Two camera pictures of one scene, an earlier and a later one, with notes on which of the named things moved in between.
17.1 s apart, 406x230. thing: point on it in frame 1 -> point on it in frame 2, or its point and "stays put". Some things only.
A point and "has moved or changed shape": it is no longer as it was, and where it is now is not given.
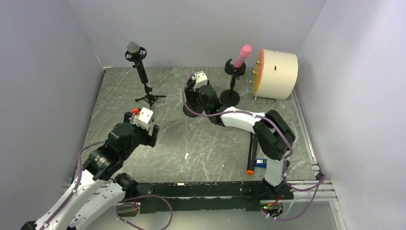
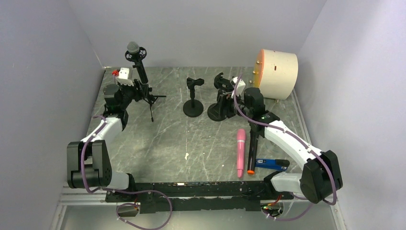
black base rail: [246, 196] stays put
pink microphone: [245, 52] -> [241, 140]
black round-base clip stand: [197, 108] stays put
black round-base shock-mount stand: [231, 97] has moved or changed shape
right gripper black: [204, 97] -> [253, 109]
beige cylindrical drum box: [276, 73] stays put
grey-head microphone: [133, 47] stays put
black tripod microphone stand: [137, 57] stays put
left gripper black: [149, 139] -> [139, 93]
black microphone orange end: [252, 151] stays put
